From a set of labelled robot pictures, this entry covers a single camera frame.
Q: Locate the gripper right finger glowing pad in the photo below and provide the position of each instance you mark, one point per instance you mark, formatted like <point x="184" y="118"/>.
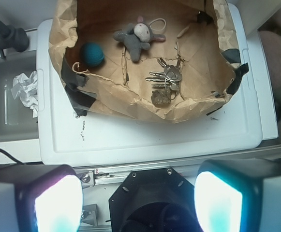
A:
<point x="239" y="195"/>

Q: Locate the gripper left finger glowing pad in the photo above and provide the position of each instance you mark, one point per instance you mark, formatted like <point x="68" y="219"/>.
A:
<point x="39" y="198"/>

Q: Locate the silver key bunch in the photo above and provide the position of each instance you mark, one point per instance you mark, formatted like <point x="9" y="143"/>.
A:
<point x="170" y="76"/>

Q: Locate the white plastic lid board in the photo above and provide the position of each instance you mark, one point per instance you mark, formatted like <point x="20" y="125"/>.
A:
<point x="96" y="140"/>

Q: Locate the clear plastic container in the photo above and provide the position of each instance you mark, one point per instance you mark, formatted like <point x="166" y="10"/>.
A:
<point x="16" y="121"/>

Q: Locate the crumpled white paper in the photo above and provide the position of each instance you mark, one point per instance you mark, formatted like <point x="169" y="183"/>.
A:
<point x="25" y="88"/>

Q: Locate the teal knitted ball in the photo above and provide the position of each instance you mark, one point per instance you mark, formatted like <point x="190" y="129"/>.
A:
<point x="91" y="54"/>

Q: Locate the brown paper bag tray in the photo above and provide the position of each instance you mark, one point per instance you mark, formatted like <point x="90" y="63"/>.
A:
<point x="201" y="33"/>

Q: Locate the grey plush bunny toy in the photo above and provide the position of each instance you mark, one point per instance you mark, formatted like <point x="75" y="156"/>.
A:
<point x="137" y="37"/>

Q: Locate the metal corner bracket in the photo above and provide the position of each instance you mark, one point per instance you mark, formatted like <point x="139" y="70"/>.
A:
<point x="89" y="215"/>

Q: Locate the aluminium extrusion rail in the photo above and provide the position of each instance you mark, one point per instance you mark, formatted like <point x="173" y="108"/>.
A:
<point x="187" y="167"/>

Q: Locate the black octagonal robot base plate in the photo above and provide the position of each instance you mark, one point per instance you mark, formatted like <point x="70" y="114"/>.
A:
<point x="152" y="201"/>

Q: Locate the brown rock keychain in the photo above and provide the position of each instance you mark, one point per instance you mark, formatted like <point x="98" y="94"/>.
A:
<point x="161" y="97"/>

